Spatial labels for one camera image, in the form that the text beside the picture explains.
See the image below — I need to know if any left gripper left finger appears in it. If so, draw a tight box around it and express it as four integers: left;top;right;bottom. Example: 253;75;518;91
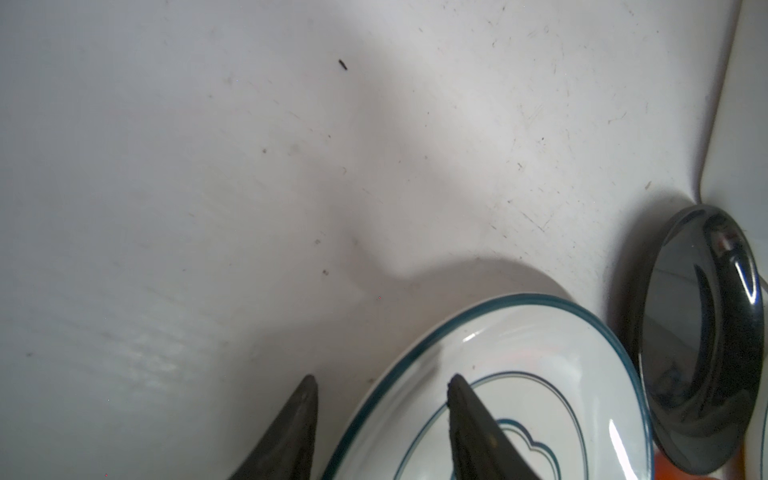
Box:
230;374;318;480

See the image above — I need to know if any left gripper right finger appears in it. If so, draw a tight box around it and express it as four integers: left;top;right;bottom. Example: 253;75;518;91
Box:
447;374;538;480

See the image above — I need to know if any white plate with black emblem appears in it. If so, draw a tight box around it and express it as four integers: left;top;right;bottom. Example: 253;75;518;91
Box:
323;294;654;479

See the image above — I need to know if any orange plate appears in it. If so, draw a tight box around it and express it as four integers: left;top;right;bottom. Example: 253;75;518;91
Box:
652;450;745;480

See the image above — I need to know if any white plastic bin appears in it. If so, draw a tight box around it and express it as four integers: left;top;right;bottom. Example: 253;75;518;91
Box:
700;1;767;242

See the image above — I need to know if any green rimmed white plate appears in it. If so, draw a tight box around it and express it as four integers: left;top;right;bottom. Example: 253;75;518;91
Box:
743;279;767;480

